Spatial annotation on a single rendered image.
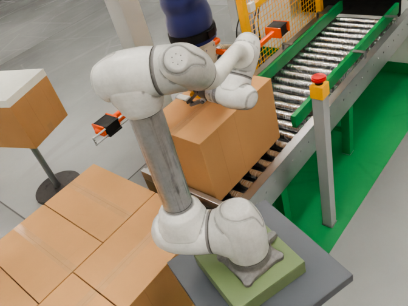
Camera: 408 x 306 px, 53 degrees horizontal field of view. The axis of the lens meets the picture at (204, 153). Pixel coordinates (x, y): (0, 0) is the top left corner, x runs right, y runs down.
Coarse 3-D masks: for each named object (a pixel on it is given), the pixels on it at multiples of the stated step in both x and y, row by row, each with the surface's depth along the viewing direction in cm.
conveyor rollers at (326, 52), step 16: (320, 32) 332; (336, 32) 325; (352, 32) 323; (384, 32) 308; (304, 48) 318; (320, 48) 312; (336, 48) 309; (352, 48) 302; (368, 48) 295; (288, 64) 304; (304, 64) 304; (320, 64) 295; (336, 64) 288; (272, 80) 296; (288, 80) 288; (288, 96) 272; (304, 96) 275; (288, 112) 258; (288, 128) 249; (256, 176) 222; (240, 192) 214
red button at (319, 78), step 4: (312, 76) 191; (316, 76) 190; (320, 76) 189; (324, 76) 189; (312, 80) 190; (316, 80) 189; (320, 80) 188; (324, 80) 188; (316, 84) 191; (320, 84) 191
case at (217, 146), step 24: (264, 96) 217; (168, 120) 209; (192, 120) 204; (216, 120) 198; (240, 120) 206; (264, 120) 223; (192, 144) 191; (216, 144) 197; (240, 144) 212; (264, 144) 230; (192, 168) 205; (216, 168) 202; (240, 168) 218; (216, 192) 207
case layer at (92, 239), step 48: (96, 192) 243; (144, 192) 233; (0, 240) 231; (48, 240) 221; (96, 240) 213; (144, 240) 205; (0, 288) 203; (48, 288) 196; (96, 288) 189; (144, 288) 183
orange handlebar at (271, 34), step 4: (272, 32) 193; (268, 36) 191; (272, 36) 193; (216, 40) 201; (260, 40) 189; (264, 40) 189; (268, 40) 191; (216, 44) 201; (260, 44) 187; (216, 52) 193; (220, 52) 191; (224, 52) 190; (116, 112) 170; (120, 112) 171; (120, 120) 166; (96, 128) 164; (96, 132) 163
